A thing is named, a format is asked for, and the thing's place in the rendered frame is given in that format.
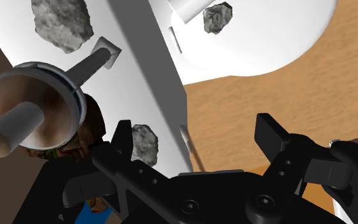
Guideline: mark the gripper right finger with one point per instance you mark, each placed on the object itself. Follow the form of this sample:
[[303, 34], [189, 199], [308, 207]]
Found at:
[[290, 155]]

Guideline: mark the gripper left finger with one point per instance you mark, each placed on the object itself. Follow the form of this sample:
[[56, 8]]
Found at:
[[126, 173]]

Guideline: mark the small grey rock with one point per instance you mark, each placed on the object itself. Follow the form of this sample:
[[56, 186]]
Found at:
[[217, 18], [144, 145]]

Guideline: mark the brown and blue figure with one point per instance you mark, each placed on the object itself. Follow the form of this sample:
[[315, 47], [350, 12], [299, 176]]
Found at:
[[88, 130]]

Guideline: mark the large grey rock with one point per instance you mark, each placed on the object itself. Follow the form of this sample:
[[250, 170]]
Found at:
[[62, 24]]

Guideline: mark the white cylinder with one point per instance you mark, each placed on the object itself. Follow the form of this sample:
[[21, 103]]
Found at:
[[189, 7]]

